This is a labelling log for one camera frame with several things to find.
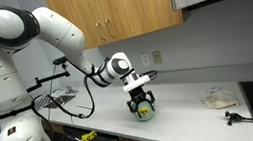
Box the wooden wall cabinet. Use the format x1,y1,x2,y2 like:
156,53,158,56
43,0,186,55

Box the metal cabinet handle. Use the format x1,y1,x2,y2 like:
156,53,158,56
94,21,105,42
104,17,116,40

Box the yellow tool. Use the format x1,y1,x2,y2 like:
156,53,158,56
76,129,100,141

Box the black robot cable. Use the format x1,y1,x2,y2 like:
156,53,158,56
26,57,121,128

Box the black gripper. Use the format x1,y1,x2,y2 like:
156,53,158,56
124,82,158,117

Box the beige cloth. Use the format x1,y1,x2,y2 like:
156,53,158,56
200,87,241,113

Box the steel sink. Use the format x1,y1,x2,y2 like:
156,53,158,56
32,84,80,112

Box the green bowl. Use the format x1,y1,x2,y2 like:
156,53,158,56
131,101,158,124

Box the white wall outlet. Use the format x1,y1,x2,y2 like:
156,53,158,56
140,53,151,67

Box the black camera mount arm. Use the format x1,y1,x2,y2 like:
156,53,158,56
22,55,73,94

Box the small black clamp mount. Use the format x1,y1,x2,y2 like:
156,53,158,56
224,108,245,127

